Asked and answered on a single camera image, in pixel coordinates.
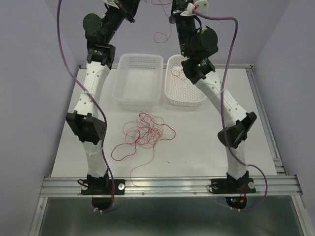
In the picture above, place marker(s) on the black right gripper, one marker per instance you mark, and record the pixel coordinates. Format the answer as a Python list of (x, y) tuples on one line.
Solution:
[(178, 7)]

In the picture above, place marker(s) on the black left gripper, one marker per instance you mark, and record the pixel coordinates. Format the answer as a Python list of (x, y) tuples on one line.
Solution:
[(126, 9)]

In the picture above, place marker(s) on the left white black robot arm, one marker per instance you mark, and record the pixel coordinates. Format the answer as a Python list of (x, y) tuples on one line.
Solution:
[(84, 121)]

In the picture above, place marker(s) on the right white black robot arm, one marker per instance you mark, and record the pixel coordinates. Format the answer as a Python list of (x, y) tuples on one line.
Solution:
[(197, 45)]

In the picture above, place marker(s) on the white perforated plastic basket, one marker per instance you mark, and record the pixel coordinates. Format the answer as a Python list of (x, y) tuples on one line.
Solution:
[(178, 89)]

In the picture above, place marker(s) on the translucent white perforated basket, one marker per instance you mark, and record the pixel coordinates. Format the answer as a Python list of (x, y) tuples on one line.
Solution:
[(138, 80)]

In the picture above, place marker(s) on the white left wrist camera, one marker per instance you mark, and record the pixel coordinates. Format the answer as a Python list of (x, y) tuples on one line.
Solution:
[(113, 3)]

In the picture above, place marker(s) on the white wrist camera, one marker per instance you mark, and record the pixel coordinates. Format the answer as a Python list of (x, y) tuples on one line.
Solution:
[(201, 6), (113, 3)]

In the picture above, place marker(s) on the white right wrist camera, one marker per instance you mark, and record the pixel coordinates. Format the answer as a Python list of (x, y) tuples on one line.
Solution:
[(201, 6)]

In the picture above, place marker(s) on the aluminium right side rail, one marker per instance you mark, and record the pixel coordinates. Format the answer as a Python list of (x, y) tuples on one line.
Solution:
[(266, 125)]

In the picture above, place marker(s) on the aluminium rail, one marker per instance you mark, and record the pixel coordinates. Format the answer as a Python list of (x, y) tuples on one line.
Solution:
[(266, 125), (55, 187)]

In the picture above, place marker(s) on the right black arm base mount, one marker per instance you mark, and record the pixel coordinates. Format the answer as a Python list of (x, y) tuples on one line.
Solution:
[(230, 185)]

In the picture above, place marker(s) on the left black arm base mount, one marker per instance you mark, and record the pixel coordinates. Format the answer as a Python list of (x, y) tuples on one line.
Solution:
[(101, 186)]

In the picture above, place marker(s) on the aluminium front rail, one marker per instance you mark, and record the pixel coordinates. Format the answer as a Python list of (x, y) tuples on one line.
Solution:
[(55, 187)]

